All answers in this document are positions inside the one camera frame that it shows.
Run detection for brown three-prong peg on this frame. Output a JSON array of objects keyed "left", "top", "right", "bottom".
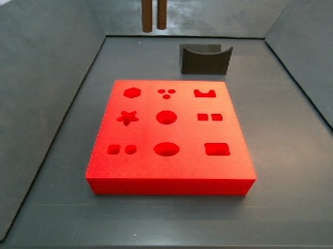
[{"left": 141, "top": 0, "right": 168, "bottom": 33}]

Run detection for red foam shape-sorting block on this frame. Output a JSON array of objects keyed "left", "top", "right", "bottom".
[{"left": 86, "top": 80, "right": 257, "bottom": 196}]

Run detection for dark grey curved block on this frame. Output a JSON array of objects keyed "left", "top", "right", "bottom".
[{"left": 180, "top": 44, "right": 233, "bottom": 75}]

